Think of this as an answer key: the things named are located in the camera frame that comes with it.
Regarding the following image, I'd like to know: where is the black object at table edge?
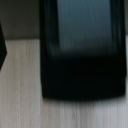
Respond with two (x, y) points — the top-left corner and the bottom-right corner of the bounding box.
(0, 22), (8, 72)

